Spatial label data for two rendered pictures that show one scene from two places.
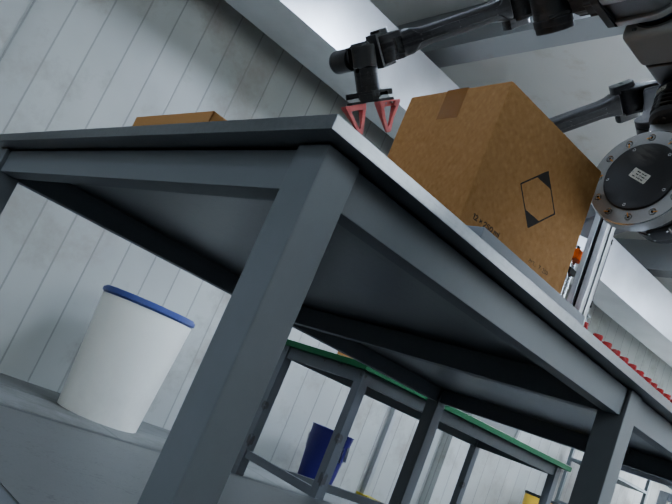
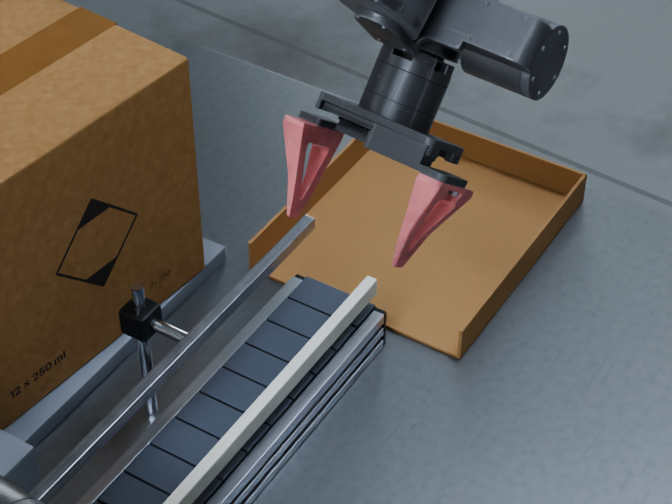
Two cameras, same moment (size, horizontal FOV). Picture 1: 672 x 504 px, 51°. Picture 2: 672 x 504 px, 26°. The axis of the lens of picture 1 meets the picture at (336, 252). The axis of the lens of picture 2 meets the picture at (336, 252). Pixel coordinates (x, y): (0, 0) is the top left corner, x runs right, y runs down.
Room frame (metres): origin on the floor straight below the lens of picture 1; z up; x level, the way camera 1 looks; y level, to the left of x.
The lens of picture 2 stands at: (2.37, -0.22, 1.89)
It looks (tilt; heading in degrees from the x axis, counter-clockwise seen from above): 41 degrees down; 163
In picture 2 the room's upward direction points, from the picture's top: straight up
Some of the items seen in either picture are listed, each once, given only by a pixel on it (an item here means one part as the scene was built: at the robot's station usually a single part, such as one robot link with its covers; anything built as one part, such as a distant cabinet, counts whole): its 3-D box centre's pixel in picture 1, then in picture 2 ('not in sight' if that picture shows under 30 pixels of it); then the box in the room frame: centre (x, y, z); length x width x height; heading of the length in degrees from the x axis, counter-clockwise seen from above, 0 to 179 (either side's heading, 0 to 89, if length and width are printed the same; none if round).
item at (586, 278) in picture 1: (592, 260); not in sight; (1.79, -0.65, 1.17); 0.04 x 0.04 x 0.67; 41
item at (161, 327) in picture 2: not in sight; (163, 358); (1.40, -0.10, 0.91); 0.07 x 0.03 x 0.17; 41
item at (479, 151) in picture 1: (482, 197); (5, 197); (1.21, -0.21, 0.99); 0.30 x 0.24 x 0.27; 125
